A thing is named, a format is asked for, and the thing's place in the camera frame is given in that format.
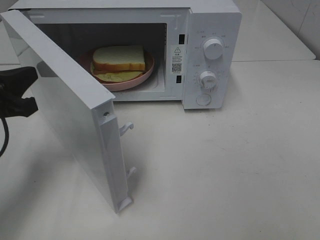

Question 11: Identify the white upper power knob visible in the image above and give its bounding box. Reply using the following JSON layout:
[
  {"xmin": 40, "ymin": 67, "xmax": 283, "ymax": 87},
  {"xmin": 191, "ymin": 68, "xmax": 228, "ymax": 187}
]
[{"xmin": 202, "ymin": 36, "xmax": 224, "ymax": 60}]

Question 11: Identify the white warning label sticker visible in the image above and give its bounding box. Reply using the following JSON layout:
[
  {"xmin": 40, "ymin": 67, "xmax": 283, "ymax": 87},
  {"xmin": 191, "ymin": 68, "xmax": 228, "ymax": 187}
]
[{"xmin": 170, "ymin": 44, "xmax": 185, "ymax": 74}]

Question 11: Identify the white adjacent table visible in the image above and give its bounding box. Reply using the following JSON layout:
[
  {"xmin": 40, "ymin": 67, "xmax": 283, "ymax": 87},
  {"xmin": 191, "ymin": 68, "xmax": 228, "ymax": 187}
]
[{"xmin": 232, "ymin": 0, "xmax": 316, "ymax": 62}]

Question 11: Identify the white microwave door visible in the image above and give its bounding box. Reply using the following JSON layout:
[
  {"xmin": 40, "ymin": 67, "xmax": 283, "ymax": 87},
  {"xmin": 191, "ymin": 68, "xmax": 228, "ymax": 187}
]
[{"xmin": 0, "ymin": 10, "xmax": 136, "ymax": 213}]

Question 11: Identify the white lower timer knob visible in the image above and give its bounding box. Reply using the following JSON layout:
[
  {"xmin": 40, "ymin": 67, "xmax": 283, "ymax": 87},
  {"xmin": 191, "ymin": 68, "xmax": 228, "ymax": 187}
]
[{"xmin": 199, "ymin": 71, "xmax": 218, "ymax": 90}]

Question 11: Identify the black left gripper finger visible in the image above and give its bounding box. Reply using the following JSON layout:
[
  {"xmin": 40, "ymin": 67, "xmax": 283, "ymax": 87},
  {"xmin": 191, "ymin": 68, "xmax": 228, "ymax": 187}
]
[
  {"xmin": 0, "ymin": 97, "xmax": 38, "ymax": 118},
  {"xmin": 0, "ymin": 66, "xmax": 38, "ymax": 98}
]

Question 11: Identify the pink round plate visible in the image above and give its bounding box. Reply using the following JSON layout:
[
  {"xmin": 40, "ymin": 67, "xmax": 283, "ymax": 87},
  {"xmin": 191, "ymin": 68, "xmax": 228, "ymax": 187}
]
[{"xmin": 76, "ymin": 50, "xmax": 155, "ymax": 92}]

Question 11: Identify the round white door button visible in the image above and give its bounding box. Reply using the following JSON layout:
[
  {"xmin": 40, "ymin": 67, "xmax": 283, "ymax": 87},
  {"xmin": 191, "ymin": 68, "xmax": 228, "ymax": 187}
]
[{"xmin": 196, "ymin": 94, "xmax": 212, "ymax": 106}]

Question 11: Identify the white bread sandwich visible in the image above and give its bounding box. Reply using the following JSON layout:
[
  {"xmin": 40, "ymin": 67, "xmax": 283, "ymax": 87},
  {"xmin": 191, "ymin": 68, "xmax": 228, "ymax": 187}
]
[{"xmin": 92, "ymin": 45, "xmax": 146, "ymax": 72}]

